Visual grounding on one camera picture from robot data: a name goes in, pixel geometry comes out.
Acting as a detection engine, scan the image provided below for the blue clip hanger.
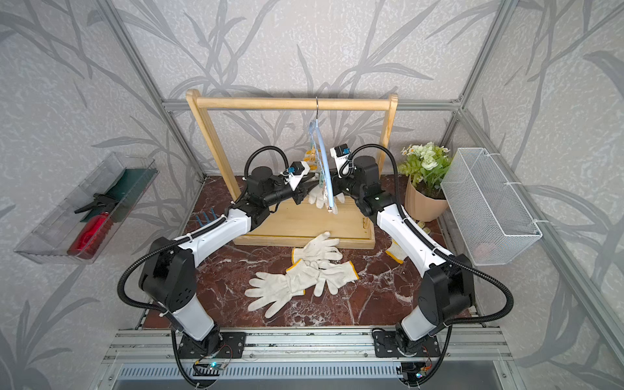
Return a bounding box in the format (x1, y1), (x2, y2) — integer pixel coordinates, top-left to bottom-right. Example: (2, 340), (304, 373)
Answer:
(309, 99), (337, 215)

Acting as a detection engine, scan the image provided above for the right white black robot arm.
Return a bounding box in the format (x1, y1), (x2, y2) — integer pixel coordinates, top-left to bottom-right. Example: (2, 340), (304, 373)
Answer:
(331, 154), (514, 349)

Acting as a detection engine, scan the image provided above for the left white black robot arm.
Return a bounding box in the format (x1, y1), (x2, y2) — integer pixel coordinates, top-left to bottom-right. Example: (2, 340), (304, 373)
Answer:
(117, 162), (315, 344)

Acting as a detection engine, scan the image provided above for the wooden hanging rack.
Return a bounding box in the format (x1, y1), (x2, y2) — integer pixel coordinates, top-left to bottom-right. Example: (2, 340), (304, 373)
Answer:
(185, 88), (399, 250)

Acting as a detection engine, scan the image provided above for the blue hand rake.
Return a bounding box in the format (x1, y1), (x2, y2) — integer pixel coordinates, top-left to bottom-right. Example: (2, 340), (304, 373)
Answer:
(195, 208), (219, 228)

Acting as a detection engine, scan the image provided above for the potted white flower plant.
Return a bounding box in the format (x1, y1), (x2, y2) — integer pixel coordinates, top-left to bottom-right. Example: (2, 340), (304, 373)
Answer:
(398, 141), (452, 223)

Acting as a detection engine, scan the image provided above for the yellow patterned glove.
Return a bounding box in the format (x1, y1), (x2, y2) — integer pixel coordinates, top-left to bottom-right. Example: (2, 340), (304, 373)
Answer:
(386, 220), (432, 267)

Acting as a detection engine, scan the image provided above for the white glove under pile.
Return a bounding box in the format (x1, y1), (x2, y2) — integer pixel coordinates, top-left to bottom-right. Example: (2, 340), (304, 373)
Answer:
(312, 261), (359, 297)

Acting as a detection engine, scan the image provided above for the white glove far left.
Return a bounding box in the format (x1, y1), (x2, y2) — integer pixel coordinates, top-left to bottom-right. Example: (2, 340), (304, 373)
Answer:
(245, 260), (320, 319)

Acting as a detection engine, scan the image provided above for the red spray bottle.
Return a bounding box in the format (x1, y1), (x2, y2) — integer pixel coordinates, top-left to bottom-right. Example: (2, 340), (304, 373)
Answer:
(67, 193), (118, 259)

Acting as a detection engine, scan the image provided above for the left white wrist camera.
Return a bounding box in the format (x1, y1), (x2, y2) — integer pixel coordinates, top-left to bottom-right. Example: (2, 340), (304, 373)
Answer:
(284, 161), (310, 191)

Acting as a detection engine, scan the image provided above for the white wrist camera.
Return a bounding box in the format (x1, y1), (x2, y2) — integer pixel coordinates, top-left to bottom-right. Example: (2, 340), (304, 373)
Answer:
(330, 144), (350, 177)
(284, 161), (310, 191)

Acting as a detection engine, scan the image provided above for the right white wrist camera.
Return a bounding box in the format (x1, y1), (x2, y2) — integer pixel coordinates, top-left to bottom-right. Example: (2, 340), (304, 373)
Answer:
(330, 144), (350, 177)

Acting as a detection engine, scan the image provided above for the white wire basket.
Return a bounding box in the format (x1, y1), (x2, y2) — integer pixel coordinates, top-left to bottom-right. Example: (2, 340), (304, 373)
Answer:
(441, 148), (543, 266)

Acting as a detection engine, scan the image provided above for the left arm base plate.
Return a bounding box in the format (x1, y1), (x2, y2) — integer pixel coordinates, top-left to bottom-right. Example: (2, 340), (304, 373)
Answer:
(177, 331), (247, 359)

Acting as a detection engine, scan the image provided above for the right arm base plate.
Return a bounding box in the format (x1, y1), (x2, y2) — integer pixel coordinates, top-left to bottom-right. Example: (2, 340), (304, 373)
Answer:
(371, 328), (441, 358)

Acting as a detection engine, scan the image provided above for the clear plastic wall tray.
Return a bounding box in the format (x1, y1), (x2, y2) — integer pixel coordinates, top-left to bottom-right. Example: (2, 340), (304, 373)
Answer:
(15, 152), (159, 265)

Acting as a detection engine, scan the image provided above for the aluminium front rail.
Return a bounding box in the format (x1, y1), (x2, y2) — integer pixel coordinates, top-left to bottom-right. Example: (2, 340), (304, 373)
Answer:
(102, 326), (513, 364)

